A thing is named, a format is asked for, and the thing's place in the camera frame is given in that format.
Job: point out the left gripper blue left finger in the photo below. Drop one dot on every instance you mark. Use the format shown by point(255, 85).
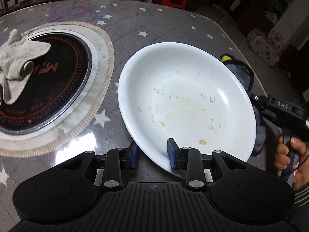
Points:
point(131, 156)

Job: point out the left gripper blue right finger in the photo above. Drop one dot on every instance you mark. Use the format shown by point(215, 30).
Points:
point(178, 157)

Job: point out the white ceramic bowl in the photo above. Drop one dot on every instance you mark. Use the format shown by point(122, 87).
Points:
point(178, 91)

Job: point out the person's right hand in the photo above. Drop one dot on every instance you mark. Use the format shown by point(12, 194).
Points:
point(282, 160)

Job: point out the round black induction cooktop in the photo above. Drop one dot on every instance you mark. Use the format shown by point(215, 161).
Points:
point(58, 78)

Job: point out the grey star tablecloth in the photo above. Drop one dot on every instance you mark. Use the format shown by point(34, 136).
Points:
point(130, 26)

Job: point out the crumpled white rag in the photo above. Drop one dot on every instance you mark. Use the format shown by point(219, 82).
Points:
point(17, 56)

